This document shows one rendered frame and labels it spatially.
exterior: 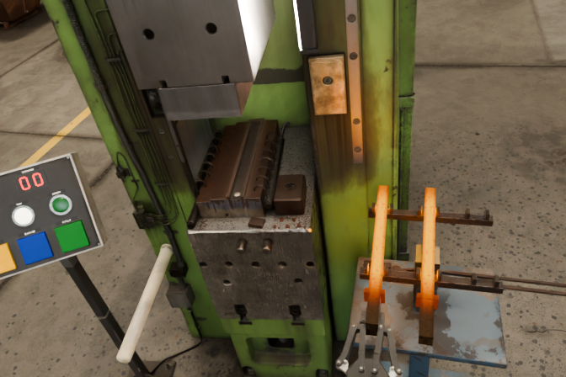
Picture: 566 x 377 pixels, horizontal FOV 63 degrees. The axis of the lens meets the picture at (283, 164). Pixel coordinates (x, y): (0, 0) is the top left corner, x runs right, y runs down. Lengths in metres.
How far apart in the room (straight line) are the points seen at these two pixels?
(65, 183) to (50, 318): 1.41
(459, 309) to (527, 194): 1.58
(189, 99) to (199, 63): 0.11
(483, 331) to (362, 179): 0.53
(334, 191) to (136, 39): 0.75
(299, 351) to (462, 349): 0.80
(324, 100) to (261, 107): 0.50
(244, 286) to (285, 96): 0.68
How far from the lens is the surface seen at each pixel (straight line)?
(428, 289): 1.09
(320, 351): 1.86
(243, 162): 1.49
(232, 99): 1.15
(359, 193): 1.49
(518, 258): 2.55
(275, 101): 1.70
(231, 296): 1.62
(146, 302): 1.66
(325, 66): 1.22
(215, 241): 1.42
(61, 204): 1.42
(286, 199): 1.33
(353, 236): 1.63
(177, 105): 1.20
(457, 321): 1.39
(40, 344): 2.66
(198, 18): 1.08
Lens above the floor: 1.86
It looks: 37 degrees down
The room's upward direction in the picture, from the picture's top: 10 degrees counter-clockwise
